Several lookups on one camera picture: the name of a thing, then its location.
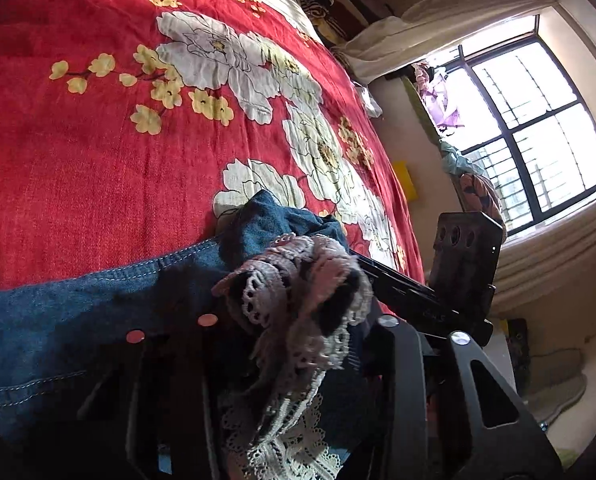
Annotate red floral bedspread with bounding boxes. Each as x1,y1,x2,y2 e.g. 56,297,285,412
0,0,426,293

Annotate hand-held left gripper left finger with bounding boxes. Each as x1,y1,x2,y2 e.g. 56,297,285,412
75,312,219,480

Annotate white crumpled cloth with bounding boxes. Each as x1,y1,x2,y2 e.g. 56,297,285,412
355,85,383,118

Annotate black box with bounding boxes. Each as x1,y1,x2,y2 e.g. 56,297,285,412
507,317,530,391

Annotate cream curtain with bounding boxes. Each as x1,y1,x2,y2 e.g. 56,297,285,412
335,0,554,83

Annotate dark floral cloth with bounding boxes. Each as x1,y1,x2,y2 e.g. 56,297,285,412
453,172,504,231

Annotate black-framed window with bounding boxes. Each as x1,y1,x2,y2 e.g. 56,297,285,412
413,12,596,238

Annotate yellow box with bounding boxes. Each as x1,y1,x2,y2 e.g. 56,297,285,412
392,161,419,202

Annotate purple cloth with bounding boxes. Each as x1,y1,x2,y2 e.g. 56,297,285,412
412,60,465,131

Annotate blue denim shorts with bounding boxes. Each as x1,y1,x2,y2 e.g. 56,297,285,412
0,189,394,480

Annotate teal cloth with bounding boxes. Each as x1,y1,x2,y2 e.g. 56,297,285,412
439,140,475,177

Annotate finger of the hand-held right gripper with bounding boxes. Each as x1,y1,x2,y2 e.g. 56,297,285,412
350,252,494,346

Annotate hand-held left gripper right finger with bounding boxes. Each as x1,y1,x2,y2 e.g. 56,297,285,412
363,312,564,480

